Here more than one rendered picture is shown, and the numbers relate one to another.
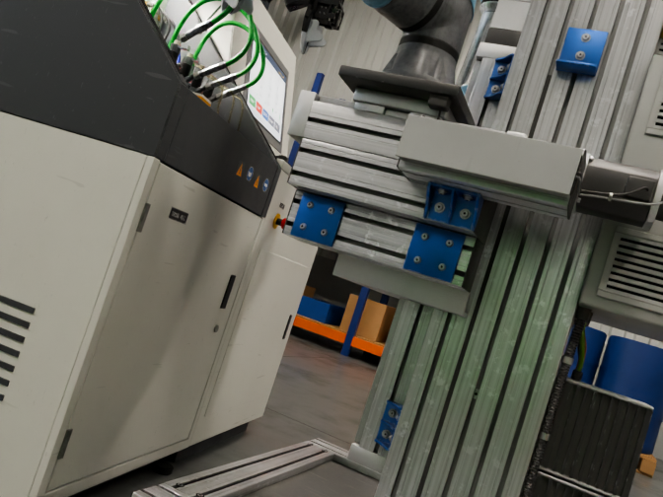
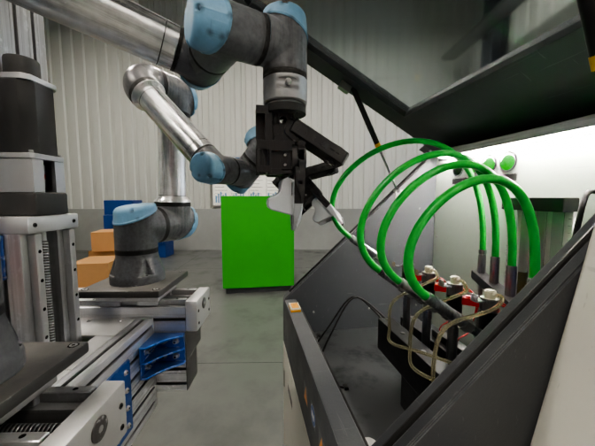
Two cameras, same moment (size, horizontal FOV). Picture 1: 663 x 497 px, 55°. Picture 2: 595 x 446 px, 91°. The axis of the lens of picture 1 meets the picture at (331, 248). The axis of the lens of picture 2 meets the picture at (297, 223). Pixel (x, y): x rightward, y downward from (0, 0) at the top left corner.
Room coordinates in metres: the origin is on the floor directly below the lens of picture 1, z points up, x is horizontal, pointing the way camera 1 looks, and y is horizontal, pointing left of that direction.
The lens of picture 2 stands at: (2.17, 0.04, 1.29)
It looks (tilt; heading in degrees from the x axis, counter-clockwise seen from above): 5 degrees down; 156
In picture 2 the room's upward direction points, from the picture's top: straight up
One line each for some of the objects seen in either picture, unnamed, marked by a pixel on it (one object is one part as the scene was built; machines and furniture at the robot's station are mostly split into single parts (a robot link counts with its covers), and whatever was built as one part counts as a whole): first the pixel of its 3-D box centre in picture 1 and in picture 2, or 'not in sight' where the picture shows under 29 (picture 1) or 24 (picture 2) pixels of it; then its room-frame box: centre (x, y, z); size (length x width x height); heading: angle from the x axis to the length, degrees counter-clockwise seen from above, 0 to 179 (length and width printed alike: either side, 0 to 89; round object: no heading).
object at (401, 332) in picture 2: not in sight; (436, 384); (1.76, 0.53, 0.91); 0.34 x 0.10 x 0.15; 166
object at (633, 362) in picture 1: (592, 389); not in sight; (5.70, -2.62, 0.51); 1.20 x 0.85 x 1.02; 66
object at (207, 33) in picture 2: not in sight; (223, 34); (1.68, 0.12, 1.54); 0.11 x 0.11 x 0.08; 10
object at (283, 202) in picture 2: (315, 41); (284, 204); (1.70, 0.22, 1.28); 0.06 x 0.03 x 0.09; 76
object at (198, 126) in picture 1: (224, 162); (310, 377); (1.58, 0.32, 0.87); 0.62 x 0.04 x 0.16; 166
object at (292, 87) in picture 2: not in sight; (285, 95); (1.69, 0.22, 1.46); 0.08 x 0.08 x 0.05
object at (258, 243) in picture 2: not in sight; (258, 240); (-1.97, 1.21, 0.65); 0.95 x 0.86 x 1.30; 76
